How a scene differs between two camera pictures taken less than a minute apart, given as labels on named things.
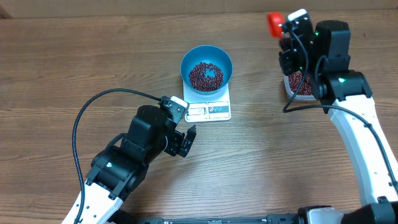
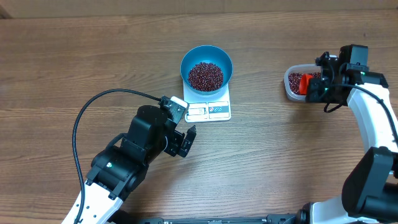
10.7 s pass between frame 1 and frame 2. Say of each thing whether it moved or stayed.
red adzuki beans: stayed
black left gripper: stayed
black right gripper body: moved
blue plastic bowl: stayed
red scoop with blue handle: moved
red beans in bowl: stayed
